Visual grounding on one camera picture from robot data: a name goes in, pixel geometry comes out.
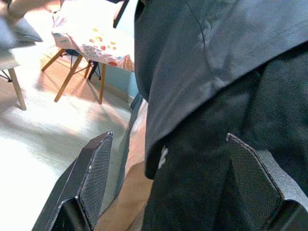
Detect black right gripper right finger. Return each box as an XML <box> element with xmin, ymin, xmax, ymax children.
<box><xmin>226</xmin><ymin>132</ymin><xmax>308</xmax><ymax>231</ymax></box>

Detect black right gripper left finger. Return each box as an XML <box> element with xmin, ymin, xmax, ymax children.
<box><xmin>32</xmin><ymin>131</ymin><xmax>114</xmax><ymax>231</ymax></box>

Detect grey pillow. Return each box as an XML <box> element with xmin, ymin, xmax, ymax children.
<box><xmin>134</xmin><ymin>0</ymin><xmax>308</xmax><ymax>180</ymax></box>

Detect chair with brown wooden legs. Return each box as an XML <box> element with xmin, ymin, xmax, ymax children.
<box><xmin>41</xmin><ymin>47</ymin><xmax>107</xmax><ymax>104</ymax></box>

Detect white shell chair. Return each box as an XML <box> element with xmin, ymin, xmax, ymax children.
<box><xmin>0</xmin><ymin>47</ymin><xmax>27</xmax><ymax>111</ymax></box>

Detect dark fabric cushion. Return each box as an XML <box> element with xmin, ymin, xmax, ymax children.
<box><xmin>143</xmin><ymin>47</ymin><xmax>308</xmax><ymax>231</ymax></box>

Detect blue-grey cushion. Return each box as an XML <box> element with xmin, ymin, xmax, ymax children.
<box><xmin>0</xmin><ymin>16</ymin><xmax>44</xmax><ymax>50</ymax></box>

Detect dark brown wooden frame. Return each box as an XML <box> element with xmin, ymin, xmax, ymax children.
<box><xmin>112</xmin><ymin>0</ymin><xmax>131</xmax><ymax>29</ymax></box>

